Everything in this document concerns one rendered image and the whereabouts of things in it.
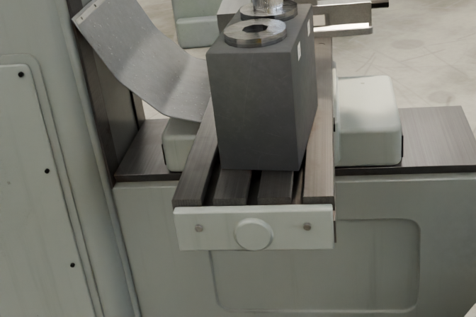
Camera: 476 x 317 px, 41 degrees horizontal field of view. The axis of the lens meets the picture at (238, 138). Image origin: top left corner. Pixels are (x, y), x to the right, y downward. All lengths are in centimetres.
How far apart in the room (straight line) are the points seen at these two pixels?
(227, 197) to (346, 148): 46
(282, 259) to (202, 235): 57
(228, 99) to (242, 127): 5
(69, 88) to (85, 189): 23
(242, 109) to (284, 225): 17
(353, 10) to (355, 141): 32
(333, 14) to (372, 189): 40
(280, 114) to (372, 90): 58
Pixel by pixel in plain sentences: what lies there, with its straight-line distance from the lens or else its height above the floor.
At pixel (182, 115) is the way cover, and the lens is 129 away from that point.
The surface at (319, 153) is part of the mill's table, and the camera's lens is 98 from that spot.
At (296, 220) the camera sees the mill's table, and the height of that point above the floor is 93.
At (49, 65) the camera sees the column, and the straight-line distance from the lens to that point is 128.
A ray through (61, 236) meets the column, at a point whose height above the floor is 65.
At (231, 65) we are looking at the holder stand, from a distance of 88.
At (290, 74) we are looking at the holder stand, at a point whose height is 111.
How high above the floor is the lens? 144
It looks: 28 degrees down
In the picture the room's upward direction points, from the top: 7 degrees counter-clockwise
